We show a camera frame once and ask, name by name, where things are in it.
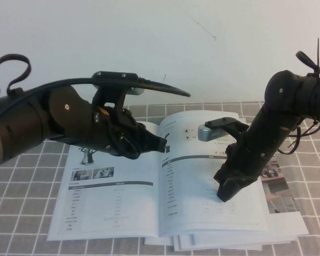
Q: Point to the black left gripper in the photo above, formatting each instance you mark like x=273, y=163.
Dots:
x=114, y=136

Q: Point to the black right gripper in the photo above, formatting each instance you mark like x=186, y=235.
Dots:
x=245, y=165

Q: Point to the white product catalogue book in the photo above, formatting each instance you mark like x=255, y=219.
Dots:
x=117, y=208

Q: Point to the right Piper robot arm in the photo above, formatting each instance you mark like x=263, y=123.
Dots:
x=282, y=88

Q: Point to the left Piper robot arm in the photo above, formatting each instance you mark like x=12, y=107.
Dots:
x=29, y=125

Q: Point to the booklet with colour photo cover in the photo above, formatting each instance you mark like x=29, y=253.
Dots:
x=280, y=197

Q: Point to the stack of white paper sheets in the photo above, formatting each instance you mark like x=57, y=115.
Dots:
x=229, y=246

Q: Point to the white booklet with small print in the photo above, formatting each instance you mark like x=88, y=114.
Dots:
x=293, y=224

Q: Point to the grey white-checked tablecloth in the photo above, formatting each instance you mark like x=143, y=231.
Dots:
x=16, y=200

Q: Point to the black zip tie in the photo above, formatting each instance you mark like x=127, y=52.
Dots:
x=318, y=58

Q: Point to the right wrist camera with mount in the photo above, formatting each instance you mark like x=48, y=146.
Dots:
x=210, y=133

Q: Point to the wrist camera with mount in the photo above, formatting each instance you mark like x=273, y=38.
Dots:
x=114, y=76
x=210, y=133

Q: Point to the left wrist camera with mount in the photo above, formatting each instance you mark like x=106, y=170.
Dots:
x=114, y=76

